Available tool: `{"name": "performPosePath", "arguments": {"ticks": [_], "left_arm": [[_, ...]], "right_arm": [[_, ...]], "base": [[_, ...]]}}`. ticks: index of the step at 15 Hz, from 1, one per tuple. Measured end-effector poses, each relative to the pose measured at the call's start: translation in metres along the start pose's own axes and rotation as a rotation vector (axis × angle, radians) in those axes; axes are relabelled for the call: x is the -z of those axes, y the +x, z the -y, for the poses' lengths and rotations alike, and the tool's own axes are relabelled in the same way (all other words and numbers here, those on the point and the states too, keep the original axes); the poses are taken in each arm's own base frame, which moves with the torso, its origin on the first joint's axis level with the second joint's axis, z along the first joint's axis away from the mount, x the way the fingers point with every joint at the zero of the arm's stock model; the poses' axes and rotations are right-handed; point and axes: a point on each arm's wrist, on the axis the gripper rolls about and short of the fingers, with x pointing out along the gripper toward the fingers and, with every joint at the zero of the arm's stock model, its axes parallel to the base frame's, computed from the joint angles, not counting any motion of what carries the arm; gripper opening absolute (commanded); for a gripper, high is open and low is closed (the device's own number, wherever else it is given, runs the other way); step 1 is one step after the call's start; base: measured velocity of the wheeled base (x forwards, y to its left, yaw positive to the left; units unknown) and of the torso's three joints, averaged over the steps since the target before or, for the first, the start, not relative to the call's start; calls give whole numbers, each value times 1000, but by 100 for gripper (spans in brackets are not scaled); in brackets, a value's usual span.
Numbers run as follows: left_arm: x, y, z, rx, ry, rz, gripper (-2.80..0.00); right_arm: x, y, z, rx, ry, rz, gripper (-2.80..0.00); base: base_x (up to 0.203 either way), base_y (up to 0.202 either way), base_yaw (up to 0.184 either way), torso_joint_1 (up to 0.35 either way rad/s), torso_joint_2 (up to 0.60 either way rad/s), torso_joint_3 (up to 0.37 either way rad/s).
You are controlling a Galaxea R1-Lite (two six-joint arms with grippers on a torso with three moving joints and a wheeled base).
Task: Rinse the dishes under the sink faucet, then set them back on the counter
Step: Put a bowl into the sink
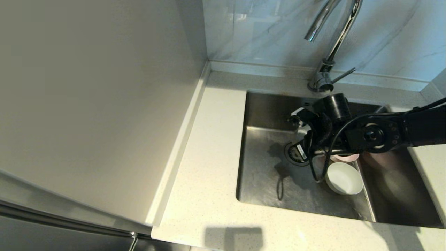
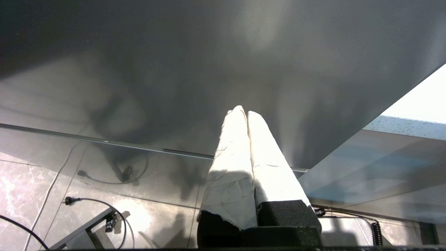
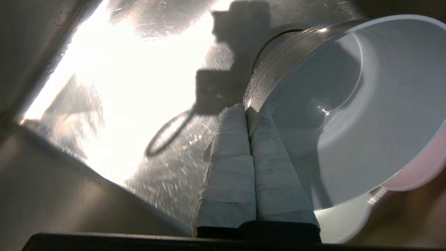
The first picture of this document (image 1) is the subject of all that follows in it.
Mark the chrome gooseneck faucet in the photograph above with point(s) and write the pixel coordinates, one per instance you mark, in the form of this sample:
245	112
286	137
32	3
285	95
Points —
343	31

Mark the grey base cabinet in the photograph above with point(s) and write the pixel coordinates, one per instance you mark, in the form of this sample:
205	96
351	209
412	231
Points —
160	245

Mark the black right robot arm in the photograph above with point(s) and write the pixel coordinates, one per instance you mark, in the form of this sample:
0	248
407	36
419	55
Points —
418	129

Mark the pink bowl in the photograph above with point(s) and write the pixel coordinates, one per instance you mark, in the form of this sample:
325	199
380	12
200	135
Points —
345	158

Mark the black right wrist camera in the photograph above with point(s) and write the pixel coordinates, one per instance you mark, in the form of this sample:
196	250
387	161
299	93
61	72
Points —
300	152

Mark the round metal drain strainer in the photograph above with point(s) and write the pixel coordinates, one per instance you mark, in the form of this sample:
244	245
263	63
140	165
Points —
288	155

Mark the tall cabinet unit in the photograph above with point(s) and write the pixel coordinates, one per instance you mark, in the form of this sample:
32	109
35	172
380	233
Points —
87	104

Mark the stainless steel sink basin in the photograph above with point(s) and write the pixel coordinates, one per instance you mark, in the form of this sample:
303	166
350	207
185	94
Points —
264	188

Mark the white bowl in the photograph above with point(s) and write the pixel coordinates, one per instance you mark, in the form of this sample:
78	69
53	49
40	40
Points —
345	178

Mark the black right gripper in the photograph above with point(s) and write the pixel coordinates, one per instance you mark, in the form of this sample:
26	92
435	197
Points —
324	137

